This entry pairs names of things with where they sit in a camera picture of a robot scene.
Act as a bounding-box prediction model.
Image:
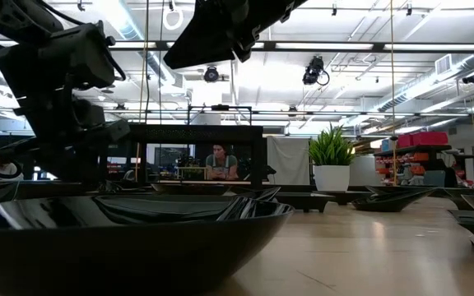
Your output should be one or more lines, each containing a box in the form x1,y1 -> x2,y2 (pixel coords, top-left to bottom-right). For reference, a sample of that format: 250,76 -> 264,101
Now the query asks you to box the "black storage rack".
373,143 -> 474,188

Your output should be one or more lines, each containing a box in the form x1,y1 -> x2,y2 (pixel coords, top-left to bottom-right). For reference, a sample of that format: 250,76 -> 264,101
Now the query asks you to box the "silver ventilation duct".
379,53 -> 474,113

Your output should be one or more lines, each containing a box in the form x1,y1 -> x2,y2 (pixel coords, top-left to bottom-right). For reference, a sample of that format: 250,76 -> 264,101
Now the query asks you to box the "person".
204,143 -> 240,182

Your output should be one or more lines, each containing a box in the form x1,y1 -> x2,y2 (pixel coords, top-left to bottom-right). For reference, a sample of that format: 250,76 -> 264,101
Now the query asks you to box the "black leaf mini plate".
0,194 -> 295,296
436,187 -> 474,199
150,183 -> 232,197

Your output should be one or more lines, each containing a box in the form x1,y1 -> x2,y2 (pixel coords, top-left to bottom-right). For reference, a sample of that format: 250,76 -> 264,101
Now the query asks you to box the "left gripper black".
0,21 -> 132,185

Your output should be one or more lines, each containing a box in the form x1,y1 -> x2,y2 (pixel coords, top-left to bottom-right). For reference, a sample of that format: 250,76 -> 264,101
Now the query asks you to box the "black aluminium table frame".
0,180 -> 474,195

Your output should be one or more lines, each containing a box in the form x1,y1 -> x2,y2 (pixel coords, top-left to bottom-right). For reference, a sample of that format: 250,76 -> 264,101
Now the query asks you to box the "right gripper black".
162,0 -> 309,71

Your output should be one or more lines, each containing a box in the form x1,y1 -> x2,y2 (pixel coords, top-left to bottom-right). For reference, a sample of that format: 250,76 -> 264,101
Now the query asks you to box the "black mesh shelf riser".
128,124 -> 265,189

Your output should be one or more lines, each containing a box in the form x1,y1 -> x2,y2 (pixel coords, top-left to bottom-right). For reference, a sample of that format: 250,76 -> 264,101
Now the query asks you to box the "white hanging curtain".
266,136 -> 311,186

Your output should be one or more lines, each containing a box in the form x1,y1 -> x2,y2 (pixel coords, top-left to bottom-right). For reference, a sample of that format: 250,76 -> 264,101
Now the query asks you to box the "green plant white pot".
307,124 -> 356,192

